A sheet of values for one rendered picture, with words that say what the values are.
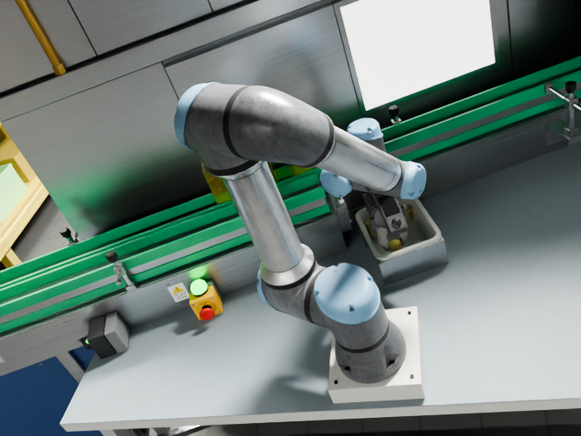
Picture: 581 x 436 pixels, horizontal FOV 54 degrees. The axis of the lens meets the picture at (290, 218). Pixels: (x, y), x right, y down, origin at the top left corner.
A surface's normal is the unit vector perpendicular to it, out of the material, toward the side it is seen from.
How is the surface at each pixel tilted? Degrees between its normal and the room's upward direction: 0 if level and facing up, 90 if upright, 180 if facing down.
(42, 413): 90
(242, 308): 0
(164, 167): 90
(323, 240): 90
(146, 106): 90
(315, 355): 0
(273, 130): 71
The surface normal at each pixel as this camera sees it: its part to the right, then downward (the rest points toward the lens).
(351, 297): -0.22, -0.68
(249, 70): 0.18, 0.55
